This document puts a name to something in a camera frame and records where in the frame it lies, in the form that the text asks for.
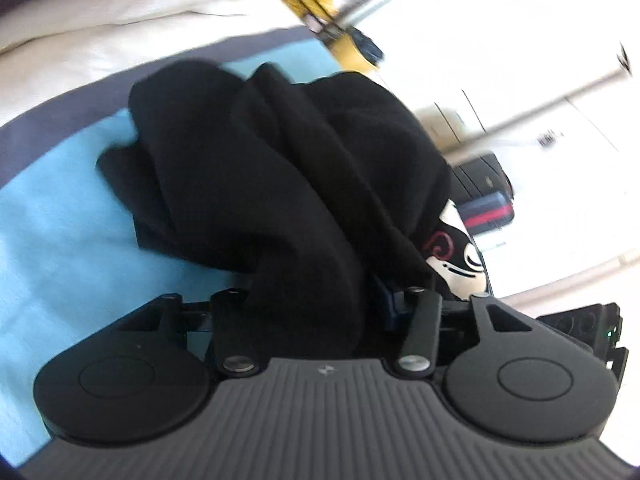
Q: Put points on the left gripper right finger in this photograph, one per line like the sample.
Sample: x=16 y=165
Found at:
x=419 y=351

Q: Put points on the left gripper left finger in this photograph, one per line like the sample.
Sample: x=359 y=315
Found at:
x=230 y=349

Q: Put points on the black printed sweater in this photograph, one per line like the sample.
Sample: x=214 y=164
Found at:
x=327 y=195

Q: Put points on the yellow bucket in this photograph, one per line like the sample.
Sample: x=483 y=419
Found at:
x=352 y=49

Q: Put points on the blue and white bedsheet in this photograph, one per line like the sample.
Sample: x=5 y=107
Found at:
x=70 y=263

